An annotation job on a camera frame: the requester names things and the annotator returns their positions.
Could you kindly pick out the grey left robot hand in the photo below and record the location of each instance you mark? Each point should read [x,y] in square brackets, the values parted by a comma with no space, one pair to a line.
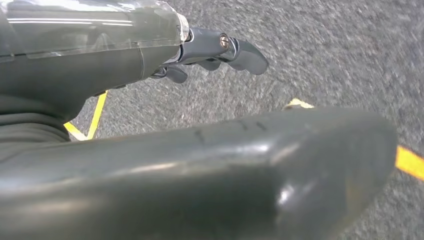
[82,66]

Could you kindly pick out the yellow floor tape square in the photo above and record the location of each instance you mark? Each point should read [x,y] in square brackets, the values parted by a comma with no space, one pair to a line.
[98,112]
[410,162]

